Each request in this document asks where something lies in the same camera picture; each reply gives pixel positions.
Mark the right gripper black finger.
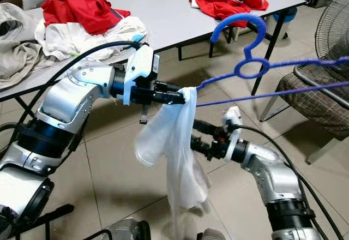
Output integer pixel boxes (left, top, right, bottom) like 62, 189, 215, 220
191, 119, 221, 139
190, 136, 218, 160

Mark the sheer white garment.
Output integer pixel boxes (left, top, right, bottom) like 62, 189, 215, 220
134, 86, 212, 238

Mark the grey table with black legs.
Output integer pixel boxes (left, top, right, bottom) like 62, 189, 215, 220
0, 0, 307, 137

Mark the grey robot right leg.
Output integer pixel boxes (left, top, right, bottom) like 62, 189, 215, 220
199, 228, 232, 240

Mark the grey robot leg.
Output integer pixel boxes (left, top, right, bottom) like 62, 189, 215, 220
98, 218, 151, 240
199, 228, 232, 240

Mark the red garment with navy patch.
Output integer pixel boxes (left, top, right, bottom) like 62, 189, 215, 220
41, 0, 131, 35

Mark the chair with plaid cushion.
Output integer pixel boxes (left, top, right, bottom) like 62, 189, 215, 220
259, 57, 349, 164

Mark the red garment with white stripes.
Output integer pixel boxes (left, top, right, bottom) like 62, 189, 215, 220
190, 0, 269, 28

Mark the grey robot left leg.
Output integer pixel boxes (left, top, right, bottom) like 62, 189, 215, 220
98, 218, 151, 240

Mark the beige grey garment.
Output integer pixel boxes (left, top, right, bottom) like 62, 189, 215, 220
0, 3, 58, 88

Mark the round blue stool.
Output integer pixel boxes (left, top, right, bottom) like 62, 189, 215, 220
273, 7, 298, 25

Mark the metal clothes rack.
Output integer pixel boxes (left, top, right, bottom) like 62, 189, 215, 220
8, 203, 75, 240

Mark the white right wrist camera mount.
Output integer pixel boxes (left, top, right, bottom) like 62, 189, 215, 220
222, 106, 243, 161

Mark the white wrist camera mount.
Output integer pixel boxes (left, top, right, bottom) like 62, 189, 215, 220
222, 106, 243, 161
123, 44, 161, 105

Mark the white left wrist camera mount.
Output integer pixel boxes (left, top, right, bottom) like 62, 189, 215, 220
123, 44, 161, 105

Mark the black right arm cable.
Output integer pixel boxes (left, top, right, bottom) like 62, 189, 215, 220
237, 124, 330, 240

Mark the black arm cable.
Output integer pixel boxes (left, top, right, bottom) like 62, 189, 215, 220
237, 124, 330, 240
11, 41, 147, 153

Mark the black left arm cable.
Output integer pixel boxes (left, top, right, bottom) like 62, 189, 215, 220
11, 41, 147, 153

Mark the black wire guard fan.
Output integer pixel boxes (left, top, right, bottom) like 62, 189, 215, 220
314, 0, 349, 61

